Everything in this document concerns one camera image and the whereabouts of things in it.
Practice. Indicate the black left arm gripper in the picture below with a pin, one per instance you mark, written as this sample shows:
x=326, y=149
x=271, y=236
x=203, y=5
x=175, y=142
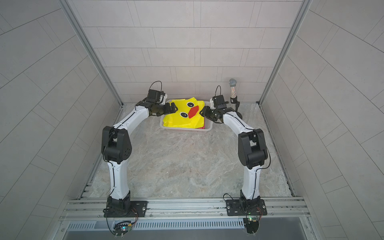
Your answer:
x=167, y=110

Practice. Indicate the left green circuit board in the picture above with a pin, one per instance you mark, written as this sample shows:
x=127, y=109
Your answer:
x=121, y=228

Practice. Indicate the right green circuit board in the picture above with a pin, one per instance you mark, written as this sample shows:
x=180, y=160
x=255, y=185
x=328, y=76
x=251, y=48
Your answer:
x=252, y=224

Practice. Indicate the yellow duck face raincoat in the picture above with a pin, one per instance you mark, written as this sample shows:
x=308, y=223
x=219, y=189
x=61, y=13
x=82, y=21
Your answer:
x=188, y=114

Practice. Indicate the aluminium corner frame post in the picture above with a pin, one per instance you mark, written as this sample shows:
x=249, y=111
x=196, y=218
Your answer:
x=88, y=47
x=290, y=39

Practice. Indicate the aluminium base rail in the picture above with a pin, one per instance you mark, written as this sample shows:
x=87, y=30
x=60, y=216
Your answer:
x=187, y=208

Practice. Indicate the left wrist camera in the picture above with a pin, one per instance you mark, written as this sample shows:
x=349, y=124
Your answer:
x=155, y=96

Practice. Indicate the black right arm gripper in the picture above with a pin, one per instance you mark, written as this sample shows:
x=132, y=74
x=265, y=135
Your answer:
x=207, y=112

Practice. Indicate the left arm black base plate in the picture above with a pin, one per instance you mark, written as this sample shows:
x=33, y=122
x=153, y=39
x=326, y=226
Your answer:
x=136, y=209

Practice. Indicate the green circuit board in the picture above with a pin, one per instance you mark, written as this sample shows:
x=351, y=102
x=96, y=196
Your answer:
x=252, y=224
x=121, y=228

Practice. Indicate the white plastic perforated basket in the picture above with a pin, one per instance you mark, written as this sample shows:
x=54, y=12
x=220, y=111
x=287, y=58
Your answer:
x=208, y=123

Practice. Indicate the aluminium corner frame post right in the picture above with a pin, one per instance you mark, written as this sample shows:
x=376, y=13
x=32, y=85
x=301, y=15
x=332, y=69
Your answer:
x=290, y=39

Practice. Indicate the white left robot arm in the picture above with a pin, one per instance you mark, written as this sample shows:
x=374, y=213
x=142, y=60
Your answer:
x=117, y=148

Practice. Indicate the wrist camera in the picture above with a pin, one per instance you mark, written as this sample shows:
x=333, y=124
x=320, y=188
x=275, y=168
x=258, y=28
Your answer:
x=155, y=96
x=218, y=102

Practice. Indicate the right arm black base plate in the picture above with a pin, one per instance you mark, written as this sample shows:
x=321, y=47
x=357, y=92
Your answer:
x=233, y=208

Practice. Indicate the pink raincoat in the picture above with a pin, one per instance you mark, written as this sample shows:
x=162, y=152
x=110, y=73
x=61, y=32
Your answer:
x=202, y=125

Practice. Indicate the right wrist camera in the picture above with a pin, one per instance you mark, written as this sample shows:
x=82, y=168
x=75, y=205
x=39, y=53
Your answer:
x=218, y=102

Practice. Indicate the aluminium corner frame post left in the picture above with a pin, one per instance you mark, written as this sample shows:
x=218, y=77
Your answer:
x=88, y=47

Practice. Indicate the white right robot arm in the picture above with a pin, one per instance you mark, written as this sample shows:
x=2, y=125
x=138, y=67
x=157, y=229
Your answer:
x=252, y=152

